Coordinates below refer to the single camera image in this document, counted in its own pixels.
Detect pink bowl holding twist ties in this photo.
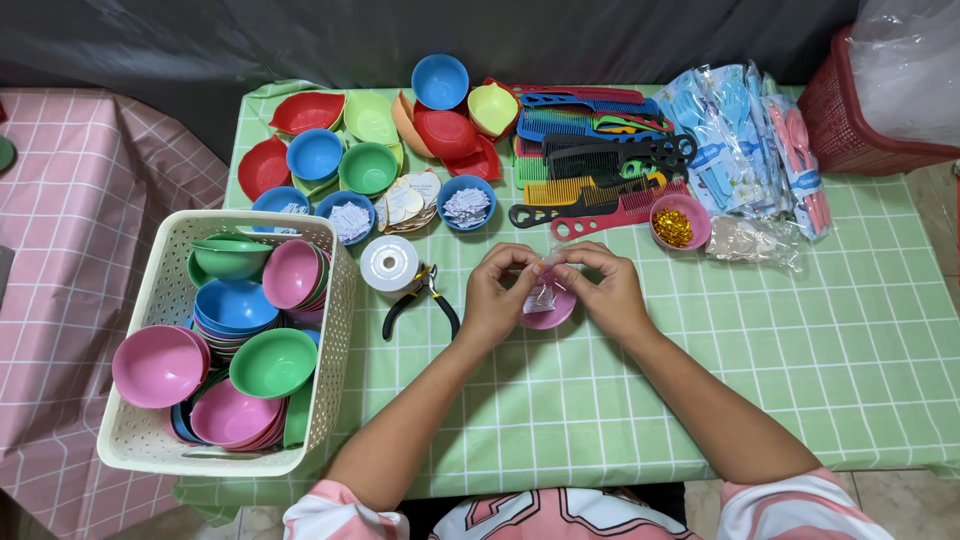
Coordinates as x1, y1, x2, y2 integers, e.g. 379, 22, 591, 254
649, 194, 712, 252

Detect small white paper tag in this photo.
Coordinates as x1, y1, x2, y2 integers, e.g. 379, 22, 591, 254
522, 285, 558, 315

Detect heap of white paper tags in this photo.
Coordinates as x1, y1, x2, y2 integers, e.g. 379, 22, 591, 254
442, 186, 492, 229
276, 201, 310, 234
328, 201, 373, 243

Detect pile of nested coloured bowls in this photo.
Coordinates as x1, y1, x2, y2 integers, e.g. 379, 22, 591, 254
112, 232, 333, 453

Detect heap of blue wrapped packets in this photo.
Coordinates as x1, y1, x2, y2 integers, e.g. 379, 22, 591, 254
651, 61, 789, 220

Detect pile of coloured plastic combs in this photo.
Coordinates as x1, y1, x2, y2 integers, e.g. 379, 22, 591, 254
508, 82, 699, 243

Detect white ribbon roll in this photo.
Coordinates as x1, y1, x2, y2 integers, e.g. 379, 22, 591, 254
360, 234, 421, 295

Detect blue tag-filled bowl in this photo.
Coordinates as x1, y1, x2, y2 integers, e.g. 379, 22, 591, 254
436, 174, 498, 232
315, 189, 377, 246
251, 186, 312, 234

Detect clear bag of beige items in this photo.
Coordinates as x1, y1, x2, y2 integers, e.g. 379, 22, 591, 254
705, 215, 805, 273

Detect stack of heart-shaped cards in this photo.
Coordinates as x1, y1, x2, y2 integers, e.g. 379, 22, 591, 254
372, 169, 444, 234

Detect person's pink white shirt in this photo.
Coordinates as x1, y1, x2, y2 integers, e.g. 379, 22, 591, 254
282, 466, 897, 540

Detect pink wrapped packet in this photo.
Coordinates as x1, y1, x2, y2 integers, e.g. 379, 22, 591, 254
761, 72, 834, 242

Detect red plastic laundry basket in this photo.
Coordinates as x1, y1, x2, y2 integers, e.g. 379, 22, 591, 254
796, 24, 960, 177

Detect large clear plastic sack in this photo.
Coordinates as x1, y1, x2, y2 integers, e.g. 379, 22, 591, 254
847, 0, 960, 148

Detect heap of gold twist ties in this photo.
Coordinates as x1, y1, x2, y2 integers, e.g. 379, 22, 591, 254
652, 207, 695, 249

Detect black handled pliers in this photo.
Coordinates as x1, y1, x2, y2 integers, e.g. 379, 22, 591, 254
381, 264, 462, 342

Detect pink checked tablecloth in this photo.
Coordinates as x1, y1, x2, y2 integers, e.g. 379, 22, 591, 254
0, 87, 230, 540

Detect cream perforated plastic basket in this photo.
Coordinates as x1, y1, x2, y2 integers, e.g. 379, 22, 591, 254
96, 208, 360, 479

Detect small clear plastic bag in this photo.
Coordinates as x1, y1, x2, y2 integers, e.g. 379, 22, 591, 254
523, 249, 574, 316

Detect green checked tablecloth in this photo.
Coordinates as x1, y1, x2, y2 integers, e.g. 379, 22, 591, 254
172, 78, 960, 526

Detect dark grey backdrop cloth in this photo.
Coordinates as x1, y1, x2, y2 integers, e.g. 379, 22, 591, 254
0, 0, 864, 162

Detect cluster of loose coloured bowls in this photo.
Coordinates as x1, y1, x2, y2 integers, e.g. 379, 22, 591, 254
237, 52, 521, 200

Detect pink plastic bowl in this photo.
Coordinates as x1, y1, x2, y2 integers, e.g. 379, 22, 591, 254
517, 268, 579, 332

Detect person's left hand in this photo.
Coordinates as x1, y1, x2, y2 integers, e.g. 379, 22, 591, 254
458, 243, 544, 354

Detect person's right hand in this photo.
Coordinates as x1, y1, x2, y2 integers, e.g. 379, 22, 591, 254
553, 240, 660, 350

